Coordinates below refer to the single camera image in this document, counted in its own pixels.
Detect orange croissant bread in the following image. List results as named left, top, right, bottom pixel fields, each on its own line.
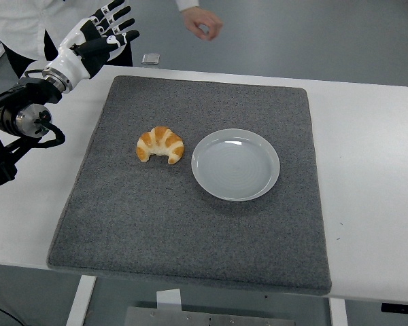
left=136, top=126, right=185, bottom=165

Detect grey metal plate with screws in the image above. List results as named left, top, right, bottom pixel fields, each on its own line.
left=124, top=306, right=295, bottom=326

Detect white slanted table leg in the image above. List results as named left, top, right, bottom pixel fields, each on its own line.
left=65, top=274, right=98, bottom=326

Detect grey round plate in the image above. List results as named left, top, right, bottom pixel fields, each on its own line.
left=190, top=128, right=281, bottom=202

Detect person's hand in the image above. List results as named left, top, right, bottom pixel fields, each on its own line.
left=183, top=7, right=224, bottom=43

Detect person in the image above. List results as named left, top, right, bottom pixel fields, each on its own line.
left=0, top=0, right=134, bottom=80

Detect black table control panel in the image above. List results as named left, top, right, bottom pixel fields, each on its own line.
left=380, top=302, right=408, bottom=314

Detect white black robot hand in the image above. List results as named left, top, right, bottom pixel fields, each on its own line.
left=46, top=0, right=141, bottom=88

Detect small metal floor plate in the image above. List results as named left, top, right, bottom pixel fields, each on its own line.
left=141, top=53, right=162, bottom=66

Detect white straight table leg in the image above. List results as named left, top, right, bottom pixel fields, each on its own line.
left=328, top=297, right=349, bottom=326

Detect grey square felt mat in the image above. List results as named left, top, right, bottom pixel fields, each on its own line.
left=46, top=75, right=333, bottom=296

